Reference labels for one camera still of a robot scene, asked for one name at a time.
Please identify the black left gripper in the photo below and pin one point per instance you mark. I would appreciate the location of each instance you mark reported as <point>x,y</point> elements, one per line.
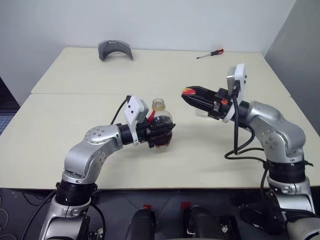
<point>145,132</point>

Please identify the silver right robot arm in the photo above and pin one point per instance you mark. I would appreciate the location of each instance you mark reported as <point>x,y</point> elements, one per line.
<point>275,125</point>

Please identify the dark rounded shape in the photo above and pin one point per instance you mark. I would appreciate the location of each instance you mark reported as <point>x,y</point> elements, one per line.
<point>141,225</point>
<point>207,222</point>

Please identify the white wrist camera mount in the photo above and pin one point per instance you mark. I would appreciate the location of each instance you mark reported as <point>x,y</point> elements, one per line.
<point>241,77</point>
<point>132,108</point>

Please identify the small red tag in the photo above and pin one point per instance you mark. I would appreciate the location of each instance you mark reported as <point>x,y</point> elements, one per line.
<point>186,205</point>
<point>147,207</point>

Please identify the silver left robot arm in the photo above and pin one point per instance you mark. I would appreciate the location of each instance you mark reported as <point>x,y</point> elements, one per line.
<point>100,135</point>

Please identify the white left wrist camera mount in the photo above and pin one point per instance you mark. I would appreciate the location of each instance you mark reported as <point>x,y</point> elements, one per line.
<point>132,108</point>

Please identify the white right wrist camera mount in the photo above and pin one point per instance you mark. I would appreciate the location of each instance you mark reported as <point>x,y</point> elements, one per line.
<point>241,77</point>

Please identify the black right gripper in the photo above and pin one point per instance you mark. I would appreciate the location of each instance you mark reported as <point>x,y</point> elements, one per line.
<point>222,107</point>

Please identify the grey curved plastic shell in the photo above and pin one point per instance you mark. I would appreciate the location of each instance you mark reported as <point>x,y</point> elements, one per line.
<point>102,51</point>

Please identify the clear cola bottle red label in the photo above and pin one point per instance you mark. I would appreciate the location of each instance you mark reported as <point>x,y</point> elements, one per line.
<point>159,103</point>

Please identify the red yellow bottle cap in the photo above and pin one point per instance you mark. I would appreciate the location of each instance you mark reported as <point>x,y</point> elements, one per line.
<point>186,92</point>

